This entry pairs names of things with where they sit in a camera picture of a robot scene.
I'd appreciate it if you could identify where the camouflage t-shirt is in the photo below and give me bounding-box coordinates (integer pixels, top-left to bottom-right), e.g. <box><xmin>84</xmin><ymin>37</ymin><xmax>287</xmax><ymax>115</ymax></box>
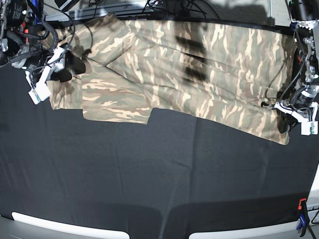
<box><xmin>47</xmin><ymin>13</ymin><xmax>296</xmax><ymax>145</ymax></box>

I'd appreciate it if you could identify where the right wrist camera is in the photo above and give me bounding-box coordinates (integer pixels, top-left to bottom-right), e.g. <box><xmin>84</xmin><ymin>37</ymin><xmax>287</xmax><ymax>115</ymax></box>
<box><xmin>28</xmin><ymin>83</ymin><xmax>51</xmax><ymax>105</ymax></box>

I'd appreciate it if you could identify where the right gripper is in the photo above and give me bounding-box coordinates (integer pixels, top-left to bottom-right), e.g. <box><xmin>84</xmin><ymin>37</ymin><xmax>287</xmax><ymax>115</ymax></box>
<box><xmin>9</xmin><ymin>44</ymin><xmax>65</xmax><ymax>89</ymax></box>

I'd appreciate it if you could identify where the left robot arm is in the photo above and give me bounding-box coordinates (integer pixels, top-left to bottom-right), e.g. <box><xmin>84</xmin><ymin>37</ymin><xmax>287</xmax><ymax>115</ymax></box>
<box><xmin>274</xmin><ymin>0</ymin><xmax>319</xmax><ymax>123</ymax></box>

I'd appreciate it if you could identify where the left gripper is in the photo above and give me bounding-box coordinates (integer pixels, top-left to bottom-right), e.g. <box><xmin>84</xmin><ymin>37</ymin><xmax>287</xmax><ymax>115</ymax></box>
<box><xmin>274</xmin><ymin>87</ymin><xmax>318</xmax><ymax>122</ymax></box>

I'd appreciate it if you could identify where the blue orange clamp near right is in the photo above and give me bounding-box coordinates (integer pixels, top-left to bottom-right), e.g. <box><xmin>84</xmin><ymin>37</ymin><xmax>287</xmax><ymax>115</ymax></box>
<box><xmin>297</xmin><ymin>198</ymin><xmax>310</xmax><ymax>238</ymax></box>

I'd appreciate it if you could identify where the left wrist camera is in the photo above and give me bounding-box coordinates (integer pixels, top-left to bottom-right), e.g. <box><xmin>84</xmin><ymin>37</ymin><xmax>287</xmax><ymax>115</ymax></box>
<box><xmin>301</xmin><ymin>121</ymin><xmax>319</xmax><ymax>136</ymax></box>

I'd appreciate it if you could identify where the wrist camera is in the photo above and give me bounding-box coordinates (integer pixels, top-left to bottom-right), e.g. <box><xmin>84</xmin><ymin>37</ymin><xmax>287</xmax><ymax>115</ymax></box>
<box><xmin>28</xmin><ymin>83</ymin><xmax>51</xmax><ymax>105</ymax></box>
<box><xmin>301</xmin><ymin>121</ymin><xmax>319</xmax><ymax>136</ymax></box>

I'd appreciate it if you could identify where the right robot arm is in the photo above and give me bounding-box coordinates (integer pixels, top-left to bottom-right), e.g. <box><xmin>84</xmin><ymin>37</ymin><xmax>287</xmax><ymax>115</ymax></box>
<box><xmin>0</xmin><ymin>0</ymin><xmax>67</xmax><ymax>90</ymax></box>

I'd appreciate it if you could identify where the black table cloth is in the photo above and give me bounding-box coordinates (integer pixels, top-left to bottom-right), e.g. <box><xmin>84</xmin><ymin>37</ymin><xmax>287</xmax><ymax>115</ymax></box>
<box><xmin>0</xmin><ymin>66</ymin><xmax>319</xmax><ymax>239</ymax></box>

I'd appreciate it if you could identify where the blue bar clamp far left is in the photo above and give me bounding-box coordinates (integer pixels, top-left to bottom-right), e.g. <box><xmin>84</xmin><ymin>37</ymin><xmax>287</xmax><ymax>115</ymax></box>
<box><xmin>27</xmin><ymin>0</ymin><xmax>44</xmax><ymax>24</ymax></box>

